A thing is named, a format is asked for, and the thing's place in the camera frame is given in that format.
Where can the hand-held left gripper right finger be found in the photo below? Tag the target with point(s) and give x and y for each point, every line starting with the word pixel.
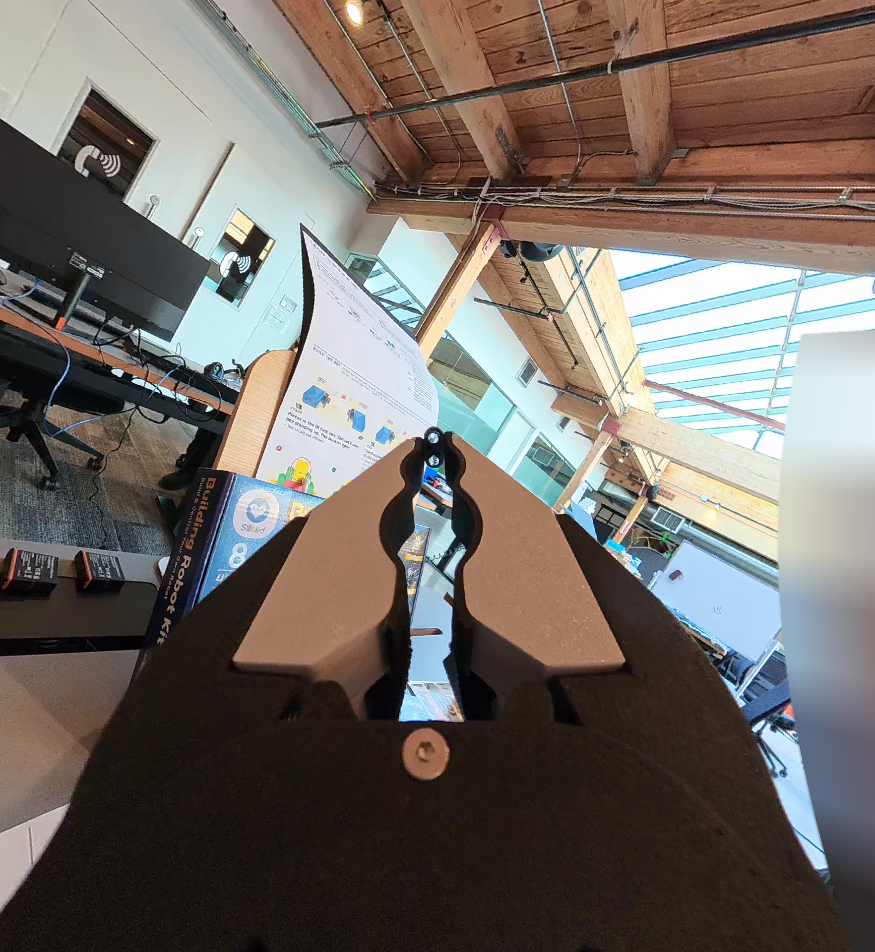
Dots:
pixel 534 595

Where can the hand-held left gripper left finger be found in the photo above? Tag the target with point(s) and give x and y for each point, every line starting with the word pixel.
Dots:
pixel 318 595

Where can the blue toy connector pin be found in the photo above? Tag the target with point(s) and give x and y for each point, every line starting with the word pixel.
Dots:
pixel 434 448

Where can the wooden office desk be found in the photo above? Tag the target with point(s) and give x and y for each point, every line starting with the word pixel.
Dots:
pixel 437 494

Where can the wooden monitor desk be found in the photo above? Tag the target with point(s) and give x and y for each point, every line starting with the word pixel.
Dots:
pixel 147 372

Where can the grey desk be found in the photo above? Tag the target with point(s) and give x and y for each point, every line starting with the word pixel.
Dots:
pixel 21 744

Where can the blue robot kit box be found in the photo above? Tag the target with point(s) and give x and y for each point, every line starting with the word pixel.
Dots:
pixel 222 520

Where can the whiteboard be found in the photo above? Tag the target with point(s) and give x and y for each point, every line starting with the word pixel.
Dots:
pixel 720 595

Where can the wooden stand board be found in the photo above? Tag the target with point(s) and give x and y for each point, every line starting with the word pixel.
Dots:
pixel 255 416

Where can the white instruction sheet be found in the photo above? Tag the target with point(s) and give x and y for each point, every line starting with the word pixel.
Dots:
pixel 363 357

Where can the black flat device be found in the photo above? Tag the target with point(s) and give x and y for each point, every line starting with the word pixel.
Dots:
pixel 50 617

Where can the black swivel chair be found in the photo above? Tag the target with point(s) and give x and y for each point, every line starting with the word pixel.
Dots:
pixel 28 416

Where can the phone icon door window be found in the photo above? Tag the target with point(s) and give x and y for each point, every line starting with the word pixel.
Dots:
pixel 106 145
pixel 242 256

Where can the black computer monitor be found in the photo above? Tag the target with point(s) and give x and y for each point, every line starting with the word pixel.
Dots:
pixel 73 230

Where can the black camera battery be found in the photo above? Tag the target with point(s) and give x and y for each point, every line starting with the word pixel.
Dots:
pixel 28 569
pixel 101 569

